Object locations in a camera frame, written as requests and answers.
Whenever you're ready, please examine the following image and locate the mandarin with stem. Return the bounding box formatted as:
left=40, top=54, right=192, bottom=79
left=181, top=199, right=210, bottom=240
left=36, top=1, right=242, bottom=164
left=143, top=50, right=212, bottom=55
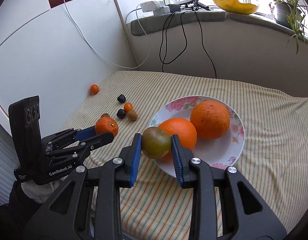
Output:
left=95, top=117, right=119, bottom=137

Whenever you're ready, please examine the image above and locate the dark plum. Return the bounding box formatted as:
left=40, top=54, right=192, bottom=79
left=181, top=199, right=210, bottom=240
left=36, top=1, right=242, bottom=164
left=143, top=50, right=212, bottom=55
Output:
left=117, top=94, right=126, bottom=103
left=117, top=109, right=126, bottom=119

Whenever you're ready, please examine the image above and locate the striped cloth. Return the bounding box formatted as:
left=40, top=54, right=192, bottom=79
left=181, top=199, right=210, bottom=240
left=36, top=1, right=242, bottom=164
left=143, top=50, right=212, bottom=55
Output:
left=64, top=71, right=308, bottom=239

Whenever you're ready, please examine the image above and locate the brown kiwi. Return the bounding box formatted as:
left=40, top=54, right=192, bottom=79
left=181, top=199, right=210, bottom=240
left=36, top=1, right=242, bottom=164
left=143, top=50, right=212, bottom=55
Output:
left=126, top=109, right=138, bottom=121
left=101, top=113, right=110, bottom=118

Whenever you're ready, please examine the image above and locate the yellow orange bowl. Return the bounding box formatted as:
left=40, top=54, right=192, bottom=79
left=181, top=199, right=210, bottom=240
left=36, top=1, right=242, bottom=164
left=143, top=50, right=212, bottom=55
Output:
left=213, top=0, right=258, bottom=15

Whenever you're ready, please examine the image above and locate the dark plum near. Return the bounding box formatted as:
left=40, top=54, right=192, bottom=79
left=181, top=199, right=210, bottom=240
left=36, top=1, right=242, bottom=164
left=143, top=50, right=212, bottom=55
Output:
left=117, top=109, right=126, bottom=119

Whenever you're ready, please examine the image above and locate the green brown kiwi mango fruit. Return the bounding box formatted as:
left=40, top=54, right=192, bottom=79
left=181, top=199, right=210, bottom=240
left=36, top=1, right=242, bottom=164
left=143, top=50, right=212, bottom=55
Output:
left=142, top=127, right=172, bottom=159

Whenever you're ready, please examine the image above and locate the black cable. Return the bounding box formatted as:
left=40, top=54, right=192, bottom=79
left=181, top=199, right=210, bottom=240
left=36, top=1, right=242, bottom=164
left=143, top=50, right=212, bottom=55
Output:
left=159, top=3, right=217, bottom=79

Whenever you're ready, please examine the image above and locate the small orange kumquat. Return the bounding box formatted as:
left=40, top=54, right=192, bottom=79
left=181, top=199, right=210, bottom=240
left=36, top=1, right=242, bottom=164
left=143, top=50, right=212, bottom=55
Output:
left=124, top=102, right=133, bottom=113

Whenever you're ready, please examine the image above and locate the white floral plate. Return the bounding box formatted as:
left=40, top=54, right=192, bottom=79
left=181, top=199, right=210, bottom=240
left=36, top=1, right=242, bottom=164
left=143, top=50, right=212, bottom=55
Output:
left=149, top=95, right=245, bottom=170

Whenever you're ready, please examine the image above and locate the small mandarin by wall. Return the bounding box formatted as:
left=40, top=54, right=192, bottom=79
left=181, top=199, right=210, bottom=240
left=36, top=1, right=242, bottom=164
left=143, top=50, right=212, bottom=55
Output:
left=90, top=84, right=100, bottom=95

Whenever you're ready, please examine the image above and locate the left white gloved hand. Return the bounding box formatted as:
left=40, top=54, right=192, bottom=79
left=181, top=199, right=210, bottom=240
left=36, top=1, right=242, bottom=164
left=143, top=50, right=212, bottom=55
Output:
left=21, top=176, right=68, bottom=204

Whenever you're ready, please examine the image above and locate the left black camera box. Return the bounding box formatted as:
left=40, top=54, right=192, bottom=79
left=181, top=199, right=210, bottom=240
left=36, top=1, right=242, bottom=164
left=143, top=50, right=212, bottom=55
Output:
left=8, top=96, right=41, bottom=170

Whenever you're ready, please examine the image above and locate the large orange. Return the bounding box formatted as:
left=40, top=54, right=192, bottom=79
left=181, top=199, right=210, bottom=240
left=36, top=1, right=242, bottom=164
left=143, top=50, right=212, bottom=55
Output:
left=190, top=100, right=230, bottom=140
left=158, top=118, right=197, bottom=150

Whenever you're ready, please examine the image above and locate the potted spider plant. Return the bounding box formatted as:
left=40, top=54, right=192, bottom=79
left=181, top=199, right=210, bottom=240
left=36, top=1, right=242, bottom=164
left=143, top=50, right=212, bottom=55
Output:
left=274, top=0, right=308, bottom=55

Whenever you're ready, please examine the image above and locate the ring light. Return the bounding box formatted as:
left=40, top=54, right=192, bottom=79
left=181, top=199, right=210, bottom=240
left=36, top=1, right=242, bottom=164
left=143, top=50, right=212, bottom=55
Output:
left=170, top=0, right=211, bottom=11

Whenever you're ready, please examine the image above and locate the white power strip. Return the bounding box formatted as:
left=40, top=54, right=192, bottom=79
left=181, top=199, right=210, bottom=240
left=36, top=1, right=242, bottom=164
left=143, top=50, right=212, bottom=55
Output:
left=140, top=1, right=180, bottom=15

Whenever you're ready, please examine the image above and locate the white cable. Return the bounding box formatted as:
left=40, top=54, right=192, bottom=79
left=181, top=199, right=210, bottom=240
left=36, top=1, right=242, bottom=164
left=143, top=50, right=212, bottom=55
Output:
left=59, top=0, right=151, bottom=70

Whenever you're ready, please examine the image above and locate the dark plum far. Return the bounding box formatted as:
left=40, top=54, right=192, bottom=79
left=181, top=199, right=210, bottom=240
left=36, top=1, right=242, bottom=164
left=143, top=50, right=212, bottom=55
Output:
left=117, top=94, right=126, bottom=103

